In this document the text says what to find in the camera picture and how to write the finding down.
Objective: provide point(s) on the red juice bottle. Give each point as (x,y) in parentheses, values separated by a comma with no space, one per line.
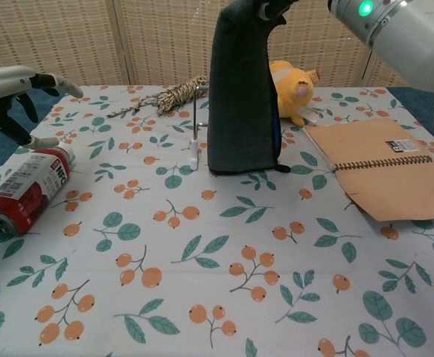
(27,186)

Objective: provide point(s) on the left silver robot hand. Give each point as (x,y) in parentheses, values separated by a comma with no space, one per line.
(0,83)

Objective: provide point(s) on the floral print tablecloth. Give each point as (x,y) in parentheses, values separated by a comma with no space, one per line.
(201,241)

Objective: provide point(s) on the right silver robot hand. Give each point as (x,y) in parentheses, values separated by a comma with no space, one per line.
(274,8)

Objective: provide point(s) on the blue cloth with dark back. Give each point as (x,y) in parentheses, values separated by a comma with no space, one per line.
(239,93)

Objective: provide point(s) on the yellow plush toy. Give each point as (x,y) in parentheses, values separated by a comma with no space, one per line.
(295,96)

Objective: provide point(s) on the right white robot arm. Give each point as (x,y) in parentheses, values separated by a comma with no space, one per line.
(406,44)

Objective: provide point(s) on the kraft spiral notebook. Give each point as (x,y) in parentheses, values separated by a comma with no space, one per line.
(388,186)

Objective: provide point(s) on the woven folding screen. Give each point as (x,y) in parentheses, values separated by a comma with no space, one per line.
(90,37)

